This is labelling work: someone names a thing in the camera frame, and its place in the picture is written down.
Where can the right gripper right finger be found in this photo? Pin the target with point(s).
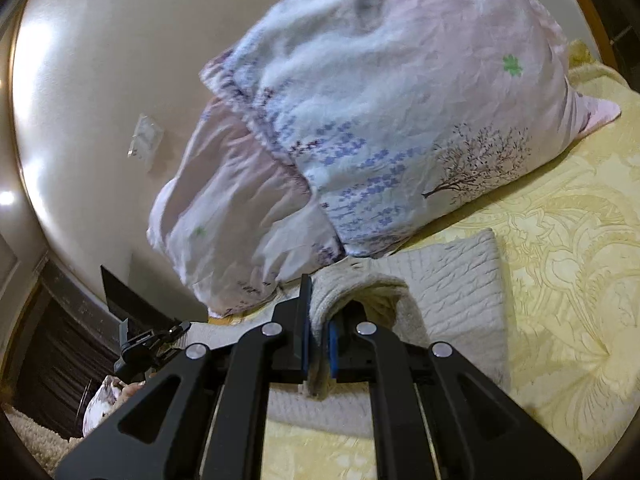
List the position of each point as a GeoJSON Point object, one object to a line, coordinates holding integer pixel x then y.
{"type": "Point", "coordinates": [435, 415]}

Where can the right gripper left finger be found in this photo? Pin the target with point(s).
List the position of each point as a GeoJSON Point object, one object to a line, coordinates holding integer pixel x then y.
{"type": "Point", "coordinates": [203, 415]}

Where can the grey cable knit sweater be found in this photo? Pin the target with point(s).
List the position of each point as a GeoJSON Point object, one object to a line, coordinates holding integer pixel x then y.
{"type": "Point", "coordinates": [451, 292]}

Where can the dark wooden side cabinet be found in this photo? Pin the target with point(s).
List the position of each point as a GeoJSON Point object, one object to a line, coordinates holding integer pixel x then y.
{"type": "Point", "coordinates": [63, 346]}

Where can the yellow floral bed sheet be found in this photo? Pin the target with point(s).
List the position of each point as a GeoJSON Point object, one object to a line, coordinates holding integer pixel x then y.
{"type": "Point", "coordinates": [569, 242]}

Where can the floral pink blue pillow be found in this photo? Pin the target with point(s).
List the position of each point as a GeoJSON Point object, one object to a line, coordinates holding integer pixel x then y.
{"type": "Point", "coordinates": [341, 127]}

